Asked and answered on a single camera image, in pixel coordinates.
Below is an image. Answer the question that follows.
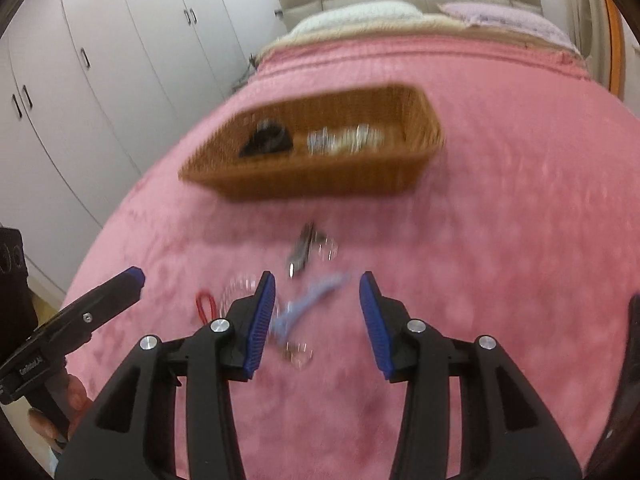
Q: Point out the beige bed sheet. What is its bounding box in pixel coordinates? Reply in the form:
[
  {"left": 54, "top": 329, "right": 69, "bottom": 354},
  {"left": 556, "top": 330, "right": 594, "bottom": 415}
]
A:
[{"left": 255, "top": 12, "right": 591, "bottom": 81}]

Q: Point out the person's left hand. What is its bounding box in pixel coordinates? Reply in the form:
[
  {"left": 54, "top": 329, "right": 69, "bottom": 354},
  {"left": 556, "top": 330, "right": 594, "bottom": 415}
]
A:
[{"left": 27, "top": 374, "right": 95, "bottom": 450}]

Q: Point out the pink blanket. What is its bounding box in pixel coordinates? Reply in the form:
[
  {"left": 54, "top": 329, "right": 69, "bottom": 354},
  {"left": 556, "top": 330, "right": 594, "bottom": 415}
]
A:
[{"left": 50, "top": 35, "right": 640, "bottom": 480}]

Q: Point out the white wardrobe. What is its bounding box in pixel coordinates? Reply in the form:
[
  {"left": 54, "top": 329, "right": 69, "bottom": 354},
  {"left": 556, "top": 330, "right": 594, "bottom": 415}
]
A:
[{"left": 0, "top": 0, "right": 281, "bottom": 296}]

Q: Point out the silver bead bracelet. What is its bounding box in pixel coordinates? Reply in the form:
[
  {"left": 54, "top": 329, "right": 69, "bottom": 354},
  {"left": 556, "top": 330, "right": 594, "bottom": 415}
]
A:
[{"left": 306, "top": 129, "right": 342, "bottom": 156}]

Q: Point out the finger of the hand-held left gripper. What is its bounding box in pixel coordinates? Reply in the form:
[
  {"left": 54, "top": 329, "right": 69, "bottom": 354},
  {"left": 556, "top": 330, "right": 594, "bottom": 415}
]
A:
[{"left": 31, "top": 267, "right": 147, "bottom": 355}]

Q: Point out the small clear bead bracelet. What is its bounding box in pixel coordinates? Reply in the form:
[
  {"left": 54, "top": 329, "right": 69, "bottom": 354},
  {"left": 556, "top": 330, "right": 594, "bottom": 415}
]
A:
[{"left": 315, "top": 237, "right": 341, "bottom": 264}]

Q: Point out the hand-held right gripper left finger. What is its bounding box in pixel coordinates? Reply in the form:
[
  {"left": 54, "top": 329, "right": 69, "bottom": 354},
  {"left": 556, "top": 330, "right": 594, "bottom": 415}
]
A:
[{"left": 54, "top": 271, "right": 277, "bottom": 480}]

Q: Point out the lilac pillow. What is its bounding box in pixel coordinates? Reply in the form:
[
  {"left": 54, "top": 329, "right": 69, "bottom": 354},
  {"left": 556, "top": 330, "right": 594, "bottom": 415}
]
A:
[{"left": 436, "top": 2, "right": 582, "bottom": 55}]

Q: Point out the red cord loop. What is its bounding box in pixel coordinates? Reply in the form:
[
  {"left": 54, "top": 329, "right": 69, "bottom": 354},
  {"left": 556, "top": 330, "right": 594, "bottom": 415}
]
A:
[{"left": 194, "top": 288, "right": 218, "bottom": 323}]

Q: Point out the pink stone ring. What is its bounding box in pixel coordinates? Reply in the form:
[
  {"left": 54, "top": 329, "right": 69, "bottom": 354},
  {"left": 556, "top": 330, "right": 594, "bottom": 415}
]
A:
[{"left": 279, "top": 340, "right": 317, "bottom": 369}]

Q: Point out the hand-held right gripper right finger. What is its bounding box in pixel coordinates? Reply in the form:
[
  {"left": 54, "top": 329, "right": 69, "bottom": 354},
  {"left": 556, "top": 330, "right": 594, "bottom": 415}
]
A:
[{"left": 359, "top": 271, "right": 584, "bottom": 480}]

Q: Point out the orange wooden frame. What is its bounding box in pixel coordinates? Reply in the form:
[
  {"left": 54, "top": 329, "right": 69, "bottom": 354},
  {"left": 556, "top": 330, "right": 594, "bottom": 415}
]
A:
[{"left": 600, "top": 0, "right": 627, "bottom": 100}]

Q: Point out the pale bead bracelet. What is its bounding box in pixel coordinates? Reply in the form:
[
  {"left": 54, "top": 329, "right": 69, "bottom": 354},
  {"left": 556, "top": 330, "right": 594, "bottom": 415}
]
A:
[{"left": 341, "top": 124, "right": 387, "bottom": 152}]

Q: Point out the black hair accessory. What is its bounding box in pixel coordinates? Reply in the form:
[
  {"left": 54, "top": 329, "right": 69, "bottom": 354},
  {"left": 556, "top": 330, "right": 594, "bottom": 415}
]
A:
[{"left": 238, "top": 118, "right": 296, "bottom": 159}]

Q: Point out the large clear bead bracelet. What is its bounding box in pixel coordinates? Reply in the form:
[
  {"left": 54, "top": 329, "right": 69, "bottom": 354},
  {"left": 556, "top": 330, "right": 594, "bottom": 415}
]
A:
[{"left": 219, "top": 272, "right": 262, "bottom": 312}]

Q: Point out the brown wicker basket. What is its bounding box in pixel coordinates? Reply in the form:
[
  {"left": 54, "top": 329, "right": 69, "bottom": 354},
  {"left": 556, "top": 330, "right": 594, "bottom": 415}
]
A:
[{"left": 177, "top": 82, "right": 447, "bottom": 204}]

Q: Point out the white pillow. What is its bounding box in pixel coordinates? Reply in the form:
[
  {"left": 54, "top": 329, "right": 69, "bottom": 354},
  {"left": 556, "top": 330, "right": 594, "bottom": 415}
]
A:
[{"left": 286, "top": 1, "right": 427, "bottom": 45}]

